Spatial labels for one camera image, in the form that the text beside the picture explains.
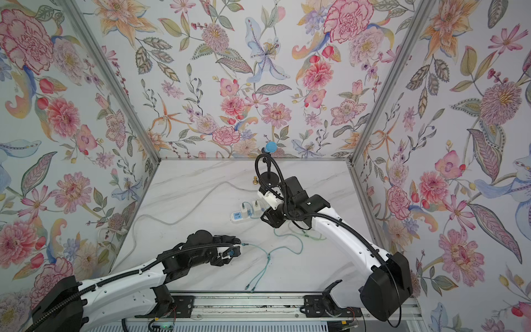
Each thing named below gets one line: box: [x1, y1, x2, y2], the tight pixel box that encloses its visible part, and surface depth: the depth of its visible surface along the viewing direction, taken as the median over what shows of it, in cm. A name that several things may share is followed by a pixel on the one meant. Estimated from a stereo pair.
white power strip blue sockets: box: [229, 207, 266, 224], surface depth 97 cm
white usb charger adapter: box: [252, 200, 262, 219], surface depth 94 cm
